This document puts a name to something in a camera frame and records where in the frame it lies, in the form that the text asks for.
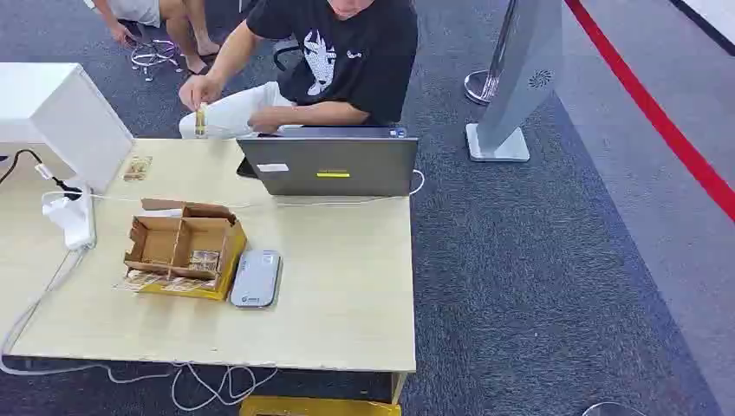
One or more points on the person's right hand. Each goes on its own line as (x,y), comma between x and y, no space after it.
(198,90)

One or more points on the person's left hand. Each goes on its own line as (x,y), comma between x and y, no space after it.
(265,120)

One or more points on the chrome chair base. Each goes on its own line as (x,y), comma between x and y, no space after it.
(154,56)

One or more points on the crouching person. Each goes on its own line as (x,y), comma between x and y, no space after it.
(172,23)

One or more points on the grey laptop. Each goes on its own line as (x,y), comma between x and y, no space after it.
(339,163)

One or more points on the person in black shirt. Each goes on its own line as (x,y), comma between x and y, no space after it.
(350,74)

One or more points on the white cabinet box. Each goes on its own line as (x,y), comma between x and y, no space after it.
(74,115)

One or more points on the brown and yellow card box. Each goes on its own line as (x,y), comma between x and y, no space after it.
(189,247)

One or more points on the stack of patterned cards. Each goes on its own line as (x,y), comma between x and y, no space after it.
(205,261)

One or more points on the grey flat device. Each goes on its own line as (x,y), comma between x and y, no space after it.
(256,279)

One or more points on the white power strip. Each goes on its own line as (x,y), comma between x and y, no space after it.
(77,221)

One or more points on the loose cards beside box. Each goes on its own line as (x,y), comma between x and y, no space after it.
(143,281)

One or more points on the grey kiosk stand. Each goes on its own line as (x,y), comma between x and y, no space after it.
(517,69)

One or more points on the yellow box under desk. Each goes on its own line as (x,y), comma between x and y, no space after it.
(316,407)

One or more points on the red floor tape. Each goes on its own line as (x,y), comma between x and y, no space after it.
(654,112)

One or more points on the chrome round base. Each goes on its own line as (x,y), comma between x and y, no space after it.
(611,410)

